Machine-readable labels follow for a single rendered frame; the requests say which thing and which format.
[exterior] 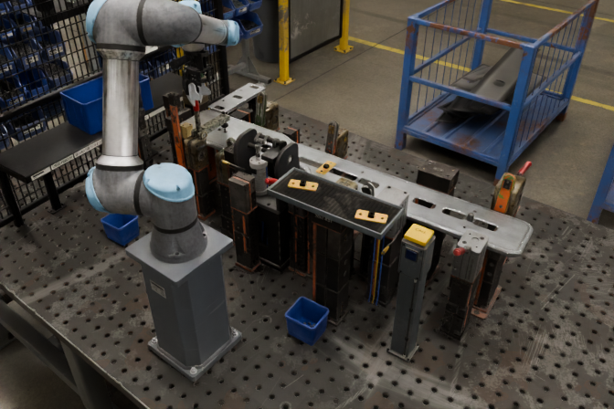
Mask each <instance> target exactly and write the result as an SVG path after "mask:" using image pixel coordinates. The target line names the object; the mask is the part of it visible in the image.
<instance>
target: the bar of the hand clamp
mask: <svg viewBox="0 0 614 409"><path fill-rule="evenodd" d="M228 121H230V117H229V115H227V114H226V113H225V112H224V111H222V113H221V114H220V115H218V116H216V117H215V118H214V119H212V120H211V121H208V122H207V123H205V124H203V125H202V126H201V130H202V131H207V134H209V133H210V132H211V131H213V130H215V129H216V128H218V127H220V126H221V127H222V128H226V127H228V123H227V122H228ZM202 131H201V132H202ZM201 132H199V133H198V134H196V129H195V130H193V131H192V134H193V137H195V136H197V135H198V139H201V137H200V134H201Z"/></svg>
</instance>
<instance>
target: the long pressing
mask: <svg viewBox="0 0 614 409"><path fill-rule="evenodd" d="M199 114H200V122H201V126H202V125H203V124H205V123H207V122H208V121H211V120H212V119H214V118H215V117H216V116H218V115H220V114H221V113H220V112H217V111H214V110H202V111H200V112H199ZM229 117H230V121H228V122H227V123H228V127H226V131H227V132H224V129H225V128H222V127H221V126H220V127H218V128H216V129H215V130H213V131H211V132H210V133H209V134H208V135H207V137H206V145H207V146H208V147H211V148H214V149H216V150H219V151H221V150H222V149H224V148H225V147H227V145H226V140H227V139H228V138H229V137H233V138H235V139H237V137H238V136H239V135H240V134H241V133H242V132H243V131H245V130H247V129H249V128H252V129H255V130H257V133H259V132H261V133H262V134H263V135H269V136H270V137H271V138H278V139H280V141H282V140H284V141H286V142H287V144H289V143H290V142H294V141H293V140H291V139H290V138H289V137H288V136H286V135H284V134H282V133H279V132H276V131H272V130H269V129H266V128H263V127H260V126H258V125H255V124H252V123H249V122H247V121H243V120H240V119H237V118H234V117H231V116H229ZM185 122H188V123H190V124H193V128H195V126H196V121H195V115H194V116H193V117H191V118H189V119H187V120H186V121H183V122H182V123H180V125H182V124H184V123H185ZM218 129H220V130H221V131H219V130H218ZM295 143H297V142H295ZM297 144H298V147H299V158H304V159H307V160H310V161H313V162H315V163H319V164H324V163H326V162H327V161H330V162H333V163H336V165H335V167H333V168H332V169H335V170H338V171H340V172H343V173H348V174H351V175H352V176H355V177H357V178H356V179H355V180H354V182H356V183H357V184H358V191H359V192H361V187H362V186H363V184H360V183H359V181H360V180H362V179H364V180H367V181H368V182H371V183H374V184H378V185H379V186H378V187H377V188H375V197H377V196H378V195H379V194H380V192H381V191H382V190H383V189H384V188H385V187H386V186H387V185H390V186H393V187H396V188H398V189H400V190H403V191H406V192H409V198H408V212H407V220H410V221H413V222H415V223H418V224H421V225H424V226H427V227H429V228H432V229H435V230H437V231H440V232H442V233H444V234H447V235H450V236H454V237H457V238H458V239H461V237H462V236H463V234H464V233H465V231H466V230H467V229H470V230H472V231H475V232H478V233H480V234H483V235H486V236H488V237H489V241H488V244H487V247H486V249H488V250H491V251H492V252H495V253H498V254H500V255H503V256H506V257H519V256H521V255H522V253H523V251H524V249H525V247H526V245H527V243H528V241H529V239H530V237H531V235H532V233H533V231H534V229H533V228H532V226H531V225H530V224H528V223H527V222H525V221H523V220H521V219H518V218H515V217H512V216H509V215H505V214H502V213H499V212H496V211H493V210H491V209H489V208H486V207H483V206H480V205H477V204H473V203H470V202H467V201H464V200H461V199H460V198H457V197H454V196H451V195H448V194H444V193H441V192H438V191H435V190H432V189H429V188H428V187H425V186H422V185H419V184H414V183H412V182H409V181H406V180H403V179H400V178H398V177H396V176H393V175H390V174H387V173H382V172H379V171H377V170H374V169H371V168H368V167H366V166H363V165H361V164H358V163H353V162H350V161H347V160H345V159H342V158H339V157H337V156H334V155H331V154H329V153H326V152H321V151H318V150H315V149H313V148H310V147H307V146H305V145H302V144H299V143H297ZM300 168H301V170H303V171H305V172H307V173H312V174H315V175H317V176H320V177H322V178H324V179H327V180H330V181H333V182H336V181H337V180H338V179H340V178H342V176H339V175H336V174H334V173H329V172H328V173H327V174H321V173H317V172H316V170H317V169H318V168H316V167H314V166H311V165H309V164H306V163H302V162H300ZM332 169H331V170H332ZM331 170H330V171H331ZM362 172H363V173H362ZM415 199H420V200H422V201H425V202H428V203H431V204H434V205H435V207H434V208H432V209H430V208H427V207H426V206H423V205H420V204H416V203H413V201H414V200H415ZM444 209H449V210H451V211H453V212H456V213H459V214H462V215H465V216H466V217H467V216H468V213H473V214H474V218H473V219H474V220H473V221H472V222H470V221H467V220H466V219H465V218H466V217H465V218H464V219H463V220H461V219H459V218H456V217H453V216H450V215H446V214H443V213H442V211H443V210H444ZM474 211H476V212H474ZM475 220H479V221H482V222H484V223H487V224H490V225H494V226H496V227H497V230H496V231H492V230H489V229H486V228H483V227H481V226H478V225H475V224H474V223H473V222H475ZM464 226H465V228H464Z"/></svg>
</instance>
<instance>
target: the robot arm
mask: <svg viewBox="0 0 614 409"><path fill-rule="evenodd" d="M86 30H87V32H88V37H89V39H90V40H91V41H92V42H94V43H95V44H96V50H97V51H98V52H99V53H100V54H101V56H102V155H101V157H100V158H99V159H98V160H97V161H96V166H94V167H92V168H91V169H90V170H89V172H88V177H87V178H86V194H87V197H88V200H89V202H90V204H91V205H92V206H93V208H94V209H96V210H98V211H100V212H106V213H109V214H122V215H140V216H150V217H151V218H152V221H153V231H152V235H151V238H150V248H151V252H152V254H153V256H154V257H155V258H156V259H158V260H160V261H162V262H164V263H169V264H179V263H185V262H187V261H190V260H193V259H195V258H196V257H199V256H200V255H201V254H202V253H203V252H204V251H205V250H206V247H207V234H206V230H205V228H204V227H203V226H202V224H201V222H200V221H199V219H198V217H197V210H196V198H195V186H194V184H193V180H192V176H191V174H190V173H189V172H188V170H187V169H186V168H184V167H182V166H180V165H178V164H174V163H160V165H158V164H155V165H152V166H151V167H149V168H148V169H147V170H146V171H144V170H143V160H142V159H140V158H139V156H138V109H139V60H140V59H141V58H142V57H143V56H144V55H145V49H146V46H149V47H161V46H173V47H182V49H183V52H184V54H185V55H184V56H182V57H180V58H175V59H174V60H172V62H170V63H169V65H170V67H171V69H178V68H181V67H182V66H183V65H184V64H185V66H184V69H183V76H182V86H183V89H184V91H185V94H186V96H187V97H188V99H189V101H190V102H191V104H192V105H193V106H195V105H196V100H198V102H199V103H201V101H202V99H203V95H210V94H211V91H210V89H208V88H207V87H206V84H205V83H206V82H211V81H212V80H213V79H215V71H214V66H213V65H209V64H207V63H206V56H207V55H209V51H208V50H205V44H209V45H221V46H235V45H236V44H237V43H238V39H239V26H238V23H237V22H236V21H230V20H220V19H216V18H214V17H210V16H204V15H202V12H201V7H200V4H199V3H198V2H197V1H194V0H185V1H181V2H179V3H177V2H175V1H172V0H93V2H92V3H91V4H90V7H89V9H88V13H87V16H86ZM211 69H213V76H212V70H211ZM191 82H193V83H191Z"/></svg>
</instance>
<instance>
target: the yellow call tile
mask: <svg viewBox="0 0 614 409"><path fill-rule="evenodd" d="M433 235H434V231H433V230H430V229H428V228H426V227H423V226H421V225H417V224H413V225H412V226H411V227H410V228H409V230H408V231H407V232H406V233H405V234H404V238H405V239H407V240H410V241H412V242H415V243H417V244H420V245H422V246H425V245H426V244H427V243H428V241H429V240H430V239H431V238H432V236H433Z"/></svg>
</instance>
